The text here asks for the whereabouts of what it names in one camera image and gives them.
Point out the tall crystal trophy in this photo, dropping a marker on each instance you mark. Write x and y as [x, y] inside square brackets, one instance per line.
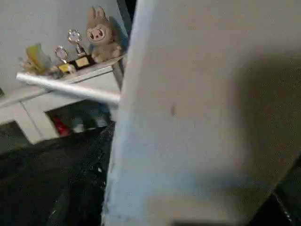
[76, 40]

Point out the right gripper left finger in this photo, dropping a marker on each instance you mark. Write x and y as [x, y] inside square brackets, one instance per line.
[89, 176]

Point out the black backdrop cloth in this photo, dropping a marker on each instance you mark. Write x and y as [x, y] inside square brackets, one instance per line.
[128, 9]

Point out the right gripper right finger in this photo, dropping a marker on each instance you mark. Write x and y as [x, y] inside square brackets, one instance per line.
[287, 200]

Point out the beige long-eared plush toy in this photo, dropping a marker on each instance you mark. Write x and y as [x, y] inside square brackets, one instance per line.
[101, 42]

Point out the white glass-door cabinet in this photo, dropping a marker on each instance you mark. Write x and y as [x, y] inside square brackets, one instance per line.
[98, 80]

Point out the short crystal trophy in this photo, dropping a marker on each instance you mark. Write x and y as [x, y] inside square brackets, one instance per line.
[61, 53]

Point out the white plastic table leg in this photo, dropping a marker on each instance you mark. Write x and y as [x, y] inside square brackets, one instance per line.
[200, 106]
[70, 88]

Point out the yellow and blue figurine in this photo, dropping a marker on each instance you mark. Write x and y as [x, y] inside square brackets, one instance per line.
[35, 58]

